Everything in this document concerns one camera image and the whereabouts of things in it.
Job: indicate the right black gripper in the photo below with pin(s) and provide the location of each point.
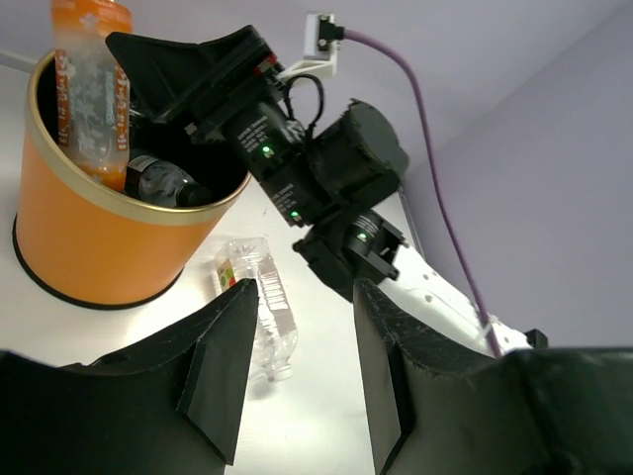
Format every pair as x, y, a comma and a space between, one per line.
228, 88

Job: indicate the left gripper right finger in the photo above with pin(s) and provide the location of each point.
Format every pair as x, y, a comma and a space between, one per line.
436, 407

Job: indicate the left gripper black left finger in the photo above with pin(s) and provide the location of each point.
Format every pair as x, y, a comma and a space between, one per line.
170, 403

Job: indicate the orange label plastic bottle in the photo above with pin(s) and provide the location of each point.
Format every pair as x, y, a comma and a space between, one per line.
92, 90

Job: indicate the black label pepsi bottle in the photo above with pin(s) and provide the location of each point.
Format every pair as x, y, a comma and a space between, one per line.
162, 183

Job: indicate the square clear plastic bottle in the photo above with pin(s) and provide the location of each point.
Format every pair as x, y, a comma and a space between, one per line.
276, 334

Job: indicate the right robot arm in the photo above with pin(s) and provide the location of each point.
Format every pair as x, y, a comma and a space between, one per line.
354, 245

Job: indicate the orange cylindrical bin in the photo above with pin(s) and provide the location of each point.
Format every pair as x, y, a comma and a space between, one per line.
88, 245

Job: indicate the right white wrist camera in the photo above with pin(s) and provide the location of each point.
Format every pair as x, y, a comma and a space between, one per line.
322, 40

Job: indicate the aluminium rail right edge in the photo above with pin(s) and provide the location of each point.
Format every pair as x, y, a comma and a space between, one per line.
411, 222

